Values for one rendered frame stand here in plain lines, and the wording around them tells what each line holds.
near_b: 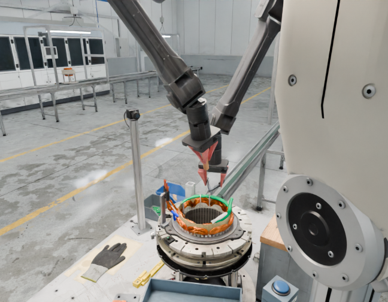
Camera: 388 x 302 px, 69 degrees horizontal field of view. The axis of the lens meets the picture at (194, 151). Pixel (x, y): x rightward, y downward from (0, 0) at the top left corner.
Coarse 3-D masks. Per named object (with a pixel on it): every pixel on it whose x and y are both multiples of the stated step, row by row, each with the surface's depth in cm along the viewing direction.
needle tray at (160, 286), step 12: (156, 288) 77; (168, 288) 76; (180, 288) 76; (192, 288) 75; (204, 288) 74; (216, 288) 74; (228, 288) 73; (240, 288) 73; (144, 300) 71; (156, 300) 74; (168, 300) 74; (180, 300) 74; (192, 300) 74; (204, 300) 74; (216, 300) 74; (228, 300) 74; (240, 300) 70
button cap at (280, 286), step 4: (280, 280) 78; (276, 284) 77; (280, 284) 77; (284, 284) 77; (276, 288) 76; (280, 288) 75; (284, 288) 75; (288, 288) 75; (280, 292) 75; (284, 292) 75
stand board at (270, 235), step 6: (270, 222) 100; (276, 222) 100; (270, 228) 97; (276, 228) 97; (264, 234) 94; (270, 234) 94; (276, 234) 94; (264, 240) 92; (270, 240) 91; (276, 240) 91; (282, 240) 91; (276, 246) 91; (282, 246) 89
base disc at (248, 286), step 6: (162, 270) 114; (168, 270) 114; (240, 270) 114; (156, 276) 111; (162, 276) 111; (168, 276) 111; (174, 276) 111; (186, 276) 111; (246, 276) 111; (228, 282) 108; (246, 282) 108; (252, 282) 108; (246, 288) 105; (252, 288) 105; (246, 294) 103; (252, 294) 103; (246, 300) 100; (252, 300) 100
